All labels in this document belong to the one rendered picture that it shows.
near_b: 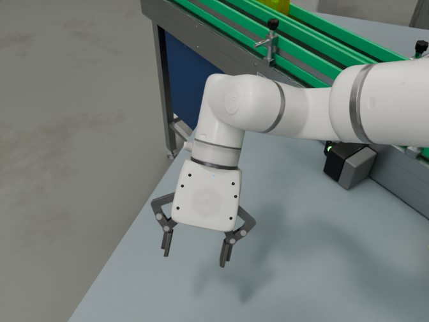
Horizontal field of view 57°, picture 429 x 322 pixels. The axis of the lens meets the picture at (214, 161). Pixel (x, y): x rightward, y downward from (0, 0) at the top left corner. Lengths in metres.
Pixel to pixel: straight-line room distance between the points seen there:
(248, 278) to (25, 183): 1.57
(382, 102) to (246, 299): 0.51
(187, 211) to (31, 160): 1.76
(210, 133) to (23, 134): 1.99
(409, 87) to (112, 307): 0.64
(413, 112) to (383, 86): 0.04
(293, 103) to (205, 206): 0.20
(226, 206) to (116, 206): 1.37
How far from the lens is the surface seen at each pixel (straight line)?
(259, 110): 0.51
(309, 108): 0.58
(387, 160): 1.00
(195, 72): 1.56
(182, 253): 0.86
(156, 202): 0.63
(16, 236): 1.99
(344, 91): 0.43
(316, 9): 2.77
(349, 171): 0.97
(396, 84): 0.41
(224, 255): 0.65
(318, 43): 1.13
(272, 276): 0.84
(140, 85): 2.69
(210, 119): 0.58
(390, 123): 0.41
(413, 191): 1.00
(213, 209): 0.61
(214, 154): 0.58
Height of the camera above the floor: 1.47
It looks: 45 degrees down
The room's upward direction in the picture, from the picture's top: straight up
